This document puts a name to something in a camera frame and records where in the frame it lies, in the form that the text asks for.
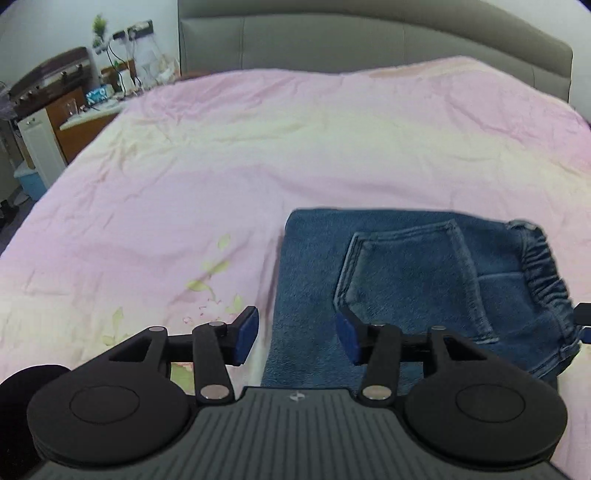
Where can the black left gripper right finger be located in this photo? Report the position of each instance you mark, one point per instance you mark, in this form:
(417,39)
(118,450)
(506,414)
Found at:
(464,404)

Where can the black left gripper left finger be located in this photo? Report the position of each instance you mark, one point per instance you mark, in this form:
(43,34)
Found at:
(138,398)

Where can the blue denim pants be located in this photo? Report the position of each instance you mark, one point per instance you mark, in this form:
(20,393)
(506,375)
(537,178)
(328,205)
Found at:
(495,283)

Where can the pink bed sheet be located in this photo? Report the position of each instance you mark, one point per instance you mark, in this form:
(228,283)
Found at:
(175,216)

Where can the blue plastic bin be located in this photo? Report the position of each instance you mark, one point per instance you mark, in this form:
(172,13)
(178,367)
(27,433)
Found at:
(30,181)

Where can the white cabinet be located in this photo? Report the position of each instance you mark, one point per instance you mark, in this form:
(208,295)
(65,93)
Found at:
(42,145)

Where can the brown wooden dresser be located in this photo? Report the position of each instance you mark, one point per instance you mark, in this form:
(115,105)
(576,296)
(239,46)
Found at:
(58,87)

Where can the blue tissue box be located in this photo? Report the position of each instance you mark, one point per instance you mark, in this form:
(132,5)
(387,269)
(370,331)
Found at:
(97,95)

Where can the green potted plant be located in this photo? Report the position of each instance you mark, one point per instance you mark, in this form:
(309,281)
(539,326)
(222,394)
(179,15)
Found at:
(99,26)

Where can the black wall power strip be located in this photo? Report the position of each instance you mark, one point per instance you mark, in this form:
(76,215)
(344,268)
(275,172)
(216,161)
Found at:
(134,32)

